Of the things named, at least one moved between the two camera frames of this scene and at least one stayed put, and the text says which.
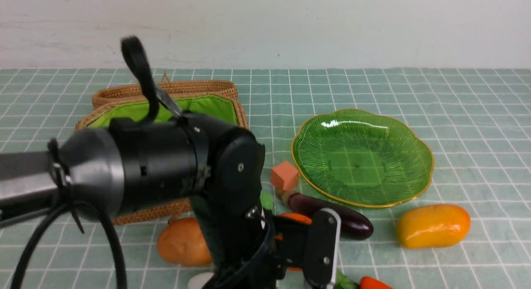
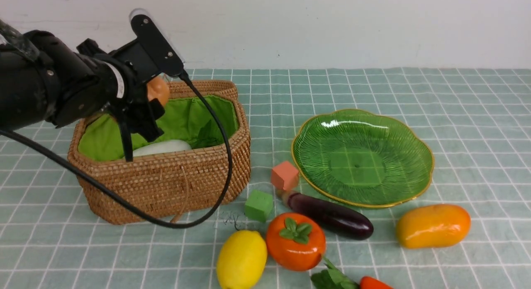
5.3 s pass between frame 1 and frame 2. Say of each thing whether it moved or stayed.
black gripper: moved
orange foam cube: stayed
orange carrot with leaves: stayed
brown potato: moved
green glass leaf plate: stayed
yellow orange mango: stayed
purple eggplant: stayed
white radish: moved
